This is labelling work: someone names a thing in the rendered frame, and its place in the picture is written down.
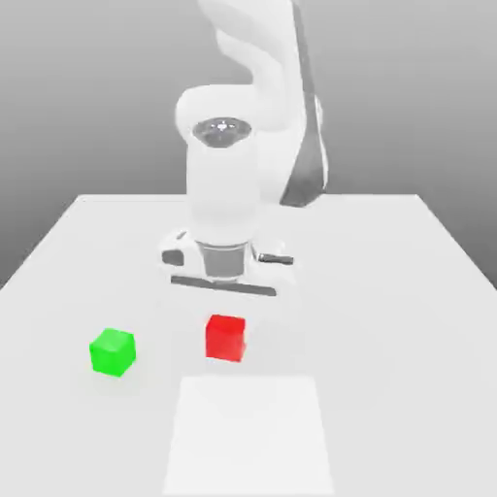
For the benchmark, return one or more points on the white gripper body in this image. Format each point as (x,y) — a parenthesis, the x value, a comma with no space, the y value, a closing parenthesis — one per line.
(224,287)

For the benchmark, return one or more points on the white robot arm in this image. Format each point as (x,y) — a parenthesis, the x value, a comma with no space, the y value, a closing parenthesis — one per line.
(221,182)

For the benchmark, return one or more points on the small red cube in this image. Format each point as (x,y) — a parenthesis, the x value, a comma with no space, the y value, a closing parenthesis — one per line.
(225,338)

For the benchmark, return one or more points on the small green cube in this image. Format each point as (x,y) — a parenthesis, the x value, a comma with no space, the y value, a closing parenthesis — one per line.
(112,352)

